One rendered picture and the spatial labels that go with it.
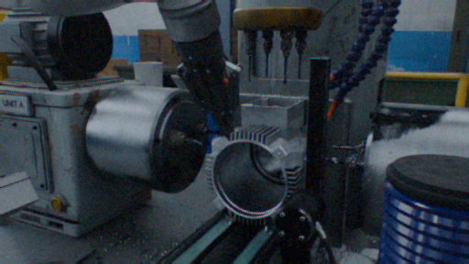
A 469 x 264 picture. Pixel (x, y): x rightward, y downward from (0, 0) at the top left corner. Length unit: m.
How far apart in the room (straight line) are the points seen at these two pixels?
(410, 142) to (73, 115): 0.70
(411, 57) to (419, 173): 5.74
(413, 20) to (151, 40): 3.89
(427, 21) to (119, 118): 5.34
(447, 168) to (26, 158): 0.98
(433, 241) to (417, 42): 5.75
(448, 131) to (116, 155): 0.64
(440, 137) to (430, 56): 5.29
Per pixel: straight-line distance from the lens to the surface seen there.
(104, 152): 0.91
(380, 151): 0.66
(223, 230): 0.77
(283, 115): 0.77
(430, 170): 0.20
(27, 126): 1.05
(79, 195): 1.01
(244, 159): 0.90
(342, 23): 0.99
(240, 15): 0.78
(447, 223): 0.18
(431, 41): 5.94
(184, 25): 0.60
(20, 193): 0.65
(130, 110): 0.88
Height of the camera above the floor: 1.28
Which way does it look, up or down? 14 degrees down
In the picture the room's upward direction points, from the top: straight up
